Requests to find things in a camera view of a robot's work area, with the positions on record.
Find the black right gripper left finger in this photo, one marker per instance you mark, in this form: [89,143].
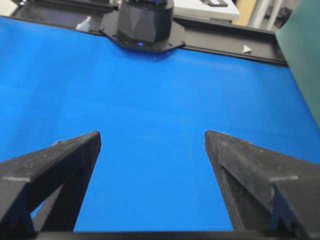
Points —
[44,190]

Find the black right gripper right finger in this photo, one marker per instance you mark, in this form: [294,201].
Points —
[265,190]

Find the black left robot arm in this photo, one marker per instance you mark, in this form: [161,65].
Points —
[144,25]

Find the blue table mat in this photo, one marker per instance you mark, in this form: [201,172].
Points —
[152,112]

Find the small white paper scrap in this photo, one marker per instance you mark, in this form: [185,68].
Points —
[246,49]

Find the dark green board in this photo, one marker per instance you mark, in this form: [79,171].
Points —
[299,41]

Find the black aluminium frame rail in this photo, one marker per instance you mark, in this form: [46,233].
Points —
[200,35]

